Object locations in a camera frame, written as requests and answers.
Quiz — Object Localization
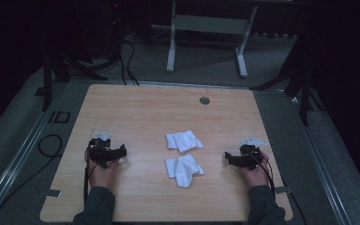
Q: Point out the black floor cable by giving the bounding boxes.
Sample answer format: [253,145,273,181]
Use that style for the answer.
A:
[0,133,64,224]

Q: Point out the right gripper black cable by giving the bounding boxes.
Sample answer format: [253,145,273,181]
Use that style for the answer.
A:
[248,152,277,197]

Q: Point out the person's right hand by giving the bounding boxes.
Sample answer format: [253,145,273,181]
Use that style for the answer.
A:
[240,150,271,189]

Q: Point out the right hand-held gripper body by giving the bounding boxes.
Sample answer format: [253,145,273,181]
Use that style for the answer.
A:
[237,136,269,172]

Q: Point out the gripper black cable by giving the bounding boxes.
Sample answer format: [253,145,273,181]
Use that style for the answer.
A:
[248,152,277,197]
[82,156,98,204]

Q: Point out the black metal stand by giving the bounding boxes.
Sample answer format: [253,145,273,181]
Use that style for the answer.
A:
[250,27,327,127]
[41,18,109,113]

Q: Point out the black hanging cables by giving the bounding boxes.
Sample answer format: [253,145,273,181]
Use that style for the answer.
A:
[117,34,141,86]

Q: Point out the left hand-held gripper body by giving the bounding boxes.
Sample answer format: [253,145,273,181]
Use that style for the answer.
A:
[87,130,116,169]

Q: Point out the grey tape strip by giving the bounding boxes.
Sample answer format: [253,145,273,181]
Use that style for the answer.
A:
[275,186,293,195]
[44,188,63,199]

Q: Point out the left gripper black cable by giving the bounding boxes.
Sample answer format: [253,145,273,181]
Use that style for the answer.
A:
[82,156,98,204]

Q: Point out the person's left hand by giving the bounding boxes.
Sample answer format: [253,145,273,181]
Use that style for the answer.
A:
[84,149,122,190]

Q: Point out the white desk frame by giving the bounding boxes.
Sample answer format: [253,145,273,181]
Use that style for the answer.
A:
[165,0,260,79]

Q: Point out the white sock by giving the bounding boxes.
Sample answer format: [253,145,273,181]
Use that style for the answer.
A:
[164,153,206,189]
[165,129,205,154]

